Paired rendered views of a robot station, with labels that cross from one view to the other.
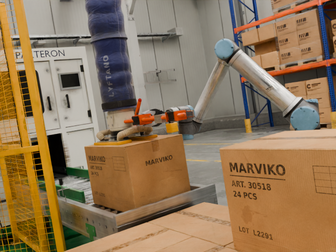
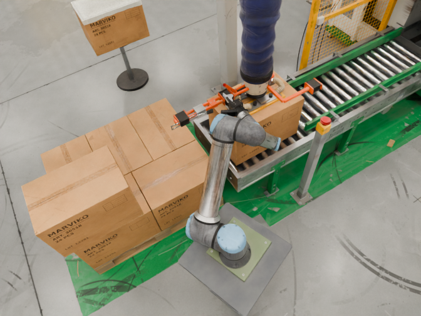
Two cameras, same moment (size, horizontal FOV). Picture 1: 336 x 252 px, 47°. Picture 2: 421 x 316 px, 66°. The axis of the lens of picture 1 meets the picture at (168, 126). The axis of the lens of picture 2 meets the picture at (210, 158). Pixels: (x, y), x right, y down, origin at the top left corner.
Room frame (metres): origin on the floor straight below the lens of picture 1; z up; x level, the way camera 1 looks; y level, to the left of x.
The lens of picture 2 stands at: (2.40, -1.50, 2.69)
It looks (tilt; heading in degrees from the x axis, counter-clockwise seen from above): 55 degrees down; 99
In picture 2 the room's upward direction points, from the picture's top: 7 degrees counter-clockwise
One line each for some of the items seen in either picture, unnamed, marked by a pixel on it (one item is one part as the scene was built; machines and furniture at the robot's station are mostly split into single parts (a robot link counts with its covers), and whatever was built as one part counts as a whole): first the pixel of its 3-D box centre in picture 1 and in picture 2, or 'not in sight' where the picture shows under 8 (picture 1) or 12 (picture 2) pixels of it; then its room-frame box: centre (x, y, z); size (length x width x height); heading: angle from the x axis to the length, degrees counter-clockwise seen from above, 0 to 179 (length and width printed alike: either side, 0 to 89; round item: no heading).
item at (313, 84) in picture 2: not in sight; (312, 86); (2.89, 0.25, 1.08); 0.09 x 0.08 x 0.05; 125
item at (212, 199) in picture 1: (171, 221); (215, 156); (2.19, 0.06, 0.48); 0.70 x 0.03 x 0.15; 124
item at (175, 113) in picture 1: (175, 115); (181, 118); (2.00, -0.05, 1.08); 0.08 x 0.07 x 0.05; 35
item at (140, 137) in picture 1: (137, 135); (262, 100); (2.55, 0.21, 0.97); 0.34 x 0.10 x 0.05; 35
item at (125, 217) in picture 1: (169, 203); (215, 148); (2.19, 0.06, 0.58); 0.70 x 0.03 x 0.06; 124
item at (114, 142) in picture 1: (111, 140); not in sight; (2.44, 0.37, 0.97); 0.34 x 0.10 x 0.05; 35
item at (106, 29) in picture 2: not in sight; (111, 19); (1.04, 1.54, 0.82); 0.60 x 0.40 x 0.40; 34
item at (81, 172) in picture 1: (100, 173); (381, 90); (3.60, 0.70, 0.60); 1.60 x 0.10 x 0.09; 34
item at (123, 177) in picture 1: (135, 170); (254, 116); (2.49, 0.25, 0.75); 0.60 x 0.40 x 0.40; 34
